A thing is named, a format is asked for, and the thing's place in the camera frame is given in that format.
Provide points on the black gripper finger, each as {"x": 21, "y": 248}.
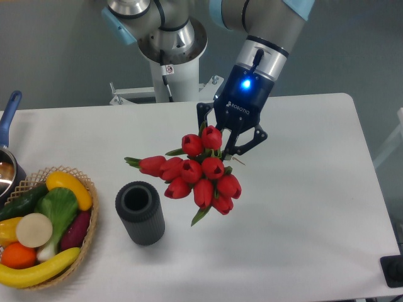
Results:
{"x": 232, "y": 148}
{"x": 202, "y": 110}

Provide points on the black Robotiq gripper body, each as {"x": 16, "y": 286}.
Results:
{"x": 242, "y": 99}

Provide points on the red tulip bouquet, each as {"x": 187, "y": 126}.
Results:
{"x": 196, "y": 168}

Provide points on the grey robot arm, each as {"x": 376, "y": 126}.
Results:
{"x": 271, "y": 28}

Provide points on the dark grey ribbed vase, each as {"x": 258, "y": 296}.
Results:
{"x": 139, "y": 207}

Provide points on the green bok choy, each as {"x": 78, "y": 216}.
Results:
{"x": 60, "y": 206}

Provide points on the woven wicker basket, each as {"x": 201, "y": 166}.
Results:
{"x": 39, "y": 178}

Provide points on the purple sweet potato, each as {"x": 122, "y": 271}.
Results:
{"x": 75, "y": 234}

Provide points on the black device at table edge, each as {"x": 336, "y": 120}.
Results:
{"x": 392, "y": 270}

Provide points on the dark green cucumber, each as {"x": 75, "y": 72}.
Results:
{"x": 23, "y": 204}

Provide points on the cream round radish slice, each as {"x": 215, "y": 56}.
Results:
{"x": 34, "y": 230}

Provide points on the yellow bell pepper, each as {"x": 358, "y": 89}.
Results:
{"x": 8, "y": 231}

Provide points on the orange fruit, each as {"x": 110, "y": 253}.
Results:
{"x": 17, "y": 256}

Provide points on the yellow banana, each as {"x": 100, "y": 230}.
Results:
{"x": 32, "y": 276}

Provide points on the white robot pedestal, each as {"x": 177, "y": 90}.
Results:
{"x": 173, "y": 58}

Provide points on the blue handled saucepan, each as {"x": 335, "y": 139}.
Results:
{"x": 11, "y": 172}

